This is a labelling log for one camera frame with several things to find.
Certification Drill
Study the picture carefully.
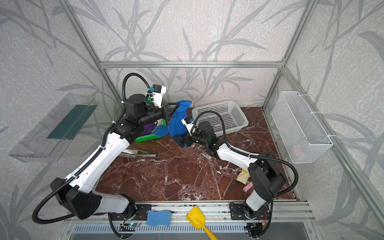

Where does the small circuit board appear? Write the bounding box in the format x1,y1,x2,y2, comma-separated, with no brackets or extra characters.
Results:
119,222,142,233

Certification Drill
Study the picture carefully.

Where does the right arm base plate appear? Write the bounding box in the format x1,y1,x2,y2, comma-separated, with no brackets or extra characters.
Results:
229,202,270,221

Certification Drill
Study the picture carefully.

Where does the silver metal trowel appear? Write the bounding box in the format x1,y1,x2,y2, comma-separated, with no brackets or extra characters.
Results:
119,149,156,159

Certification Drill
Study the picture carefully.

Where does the blue sponge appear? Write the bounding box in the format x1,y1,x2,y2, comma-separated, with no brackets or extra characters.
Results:
146,211,171,227

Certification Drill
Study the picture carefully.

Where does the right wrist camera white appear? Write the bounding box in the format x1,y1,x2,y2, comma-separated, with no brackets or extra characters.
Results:
181,117,195,136

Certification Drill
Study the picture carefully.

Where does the pale yellow cloth piece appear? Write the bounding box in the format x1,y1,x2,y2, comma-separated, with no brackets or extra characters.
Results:
237,169,250,185

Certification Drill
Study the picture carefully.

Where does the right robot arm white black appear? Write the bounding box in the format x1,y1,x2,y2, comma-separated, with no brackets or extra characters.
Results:
175,111,299,220

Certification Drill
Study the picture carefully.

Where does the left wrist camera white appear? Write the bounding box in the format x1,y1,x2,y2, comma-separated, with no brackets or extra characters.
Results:
148,85,167,108

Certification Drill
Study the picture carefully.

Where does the yellow plastic shovel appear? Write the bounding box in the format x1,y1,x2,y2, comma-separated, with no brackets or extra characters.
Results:
186,206,218,240

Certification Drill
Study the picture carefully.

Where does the white plastic basket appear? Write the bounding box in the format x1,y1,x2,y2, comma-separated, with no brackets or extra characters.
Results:
192,100,249,137

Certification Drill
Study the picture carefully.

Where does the green plastic basket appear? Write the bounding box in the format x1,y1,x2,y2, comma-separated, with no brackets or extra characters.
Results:
130,94,166,143

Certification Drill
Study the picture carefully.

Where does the purple towel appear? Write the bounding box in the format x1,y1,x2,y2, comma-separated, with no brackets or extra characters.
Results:
141,122,157,136

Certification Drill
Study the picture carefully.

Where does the blue towel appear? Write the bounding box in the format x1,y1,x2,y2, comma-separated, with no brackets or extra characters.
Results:
153,100,192,137

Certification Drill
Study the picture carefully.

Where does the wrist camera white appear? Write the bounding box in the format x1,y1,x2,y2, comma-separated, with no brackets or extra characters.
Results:
181,117,195,136
148,85,167,108

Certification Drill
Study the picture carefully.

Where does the clear acrylic wall shelf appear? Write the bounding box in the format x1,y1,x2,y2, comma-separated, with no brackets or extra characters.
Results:
9,94,98,163

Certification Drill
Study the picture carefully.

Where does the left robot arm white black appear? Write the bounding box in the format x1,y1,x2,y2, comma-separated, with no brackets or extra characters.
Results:
32,73,180,225

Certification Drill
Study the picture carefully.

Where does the white wire wall basket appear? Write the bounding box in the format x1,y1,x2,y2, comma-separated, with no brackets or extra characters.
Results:
272,91,334,164

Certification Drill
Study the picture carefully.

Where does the pink item in wire basket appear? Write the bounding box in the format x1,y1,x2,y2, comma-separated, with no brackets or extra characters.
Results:
292,145,305,160

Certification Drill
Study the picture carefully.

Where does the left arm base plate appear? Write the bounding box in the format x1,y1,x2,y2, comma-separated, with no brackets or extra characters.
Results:
110,204,152,221

